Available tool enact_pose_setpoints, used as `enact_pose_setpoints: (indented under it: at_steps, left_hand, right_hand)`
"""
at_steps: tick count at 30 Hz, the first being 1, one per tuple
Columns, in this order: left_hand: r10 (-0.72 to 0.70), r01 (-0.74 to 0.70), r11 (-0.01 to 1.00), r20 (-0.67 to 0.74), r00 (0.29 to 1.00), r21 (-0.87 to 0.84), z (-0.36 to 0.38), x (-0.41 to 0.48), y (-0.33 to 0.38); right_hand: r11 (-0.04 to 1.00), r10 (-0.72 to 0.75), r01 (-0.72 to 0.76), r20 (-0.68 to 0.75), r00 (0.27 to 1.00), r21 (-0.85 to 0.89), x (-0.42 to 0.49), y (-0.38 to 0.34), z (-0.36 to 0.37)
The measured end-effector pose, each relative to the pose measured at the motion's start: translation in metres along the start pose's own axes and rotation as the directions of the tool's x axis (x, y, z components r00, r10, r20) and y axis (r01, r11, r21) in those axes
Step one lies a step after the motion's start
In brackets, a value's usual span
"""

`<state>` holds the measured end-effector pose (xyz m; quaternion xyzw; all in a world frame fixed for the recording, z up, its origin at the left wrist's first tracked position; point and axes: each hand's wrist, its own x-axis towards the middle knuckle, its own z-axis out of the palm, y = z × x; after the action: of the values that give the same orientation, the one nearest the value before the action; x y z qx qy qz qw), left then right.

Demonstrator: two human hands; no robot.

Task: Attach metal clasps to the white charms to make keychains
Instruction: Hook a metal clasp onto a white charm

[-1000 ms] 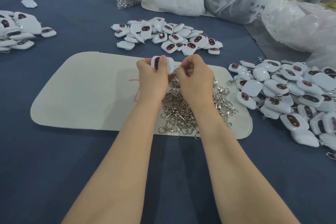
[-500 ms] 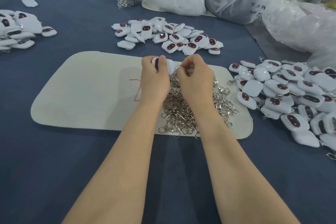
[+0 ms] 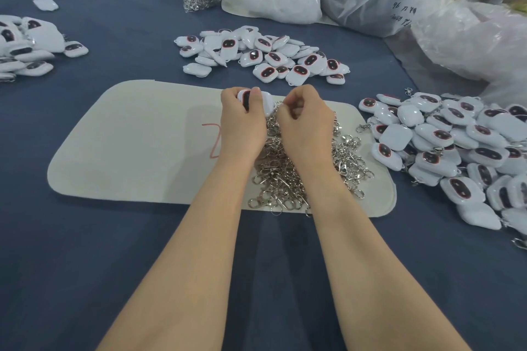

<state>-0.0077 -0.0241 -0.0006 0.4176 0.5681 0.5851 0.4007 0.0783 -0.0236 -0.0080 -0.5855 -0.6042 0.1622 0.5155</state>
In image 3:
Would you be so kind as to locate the person's left hand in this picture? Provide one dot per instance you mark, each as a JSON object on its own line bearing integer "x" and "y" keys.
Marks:
{"x": 242, "y": 129}

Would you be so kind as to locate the person's right hand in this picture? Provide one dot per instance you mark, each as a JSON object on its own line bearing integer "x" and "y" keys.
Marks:
{"x": 308, "y": 129}

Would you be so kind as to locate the white charm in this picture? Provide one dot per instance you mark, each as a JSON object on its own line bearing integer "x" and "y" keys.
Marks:
{"x": 257, "y": 100}

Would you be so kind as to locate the person's left forearm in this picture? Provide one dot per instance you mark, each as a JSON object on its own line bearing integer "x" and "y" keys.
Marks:
{"x": 185, "y": 272}

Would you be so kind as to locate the person's right forearm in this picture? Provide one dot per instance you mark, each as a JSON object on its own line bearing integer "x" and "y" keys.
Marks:
{"x": 391, "y": 272}

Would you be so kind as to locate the thin red thread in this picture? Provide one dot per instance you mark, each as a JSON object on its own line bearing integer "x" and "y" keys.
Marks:
{"x": 212, "y": 137}

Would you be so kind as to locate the cream felt work mat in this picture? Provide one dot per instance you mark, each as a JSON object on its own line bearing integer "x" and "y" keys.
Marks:
{"x": 119, "y": 142}

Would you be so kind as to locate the crumpled clear plastic bag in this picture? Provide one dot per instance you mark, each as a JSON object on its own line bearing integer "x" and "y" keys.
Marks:
{"x": 481, "y": 39}

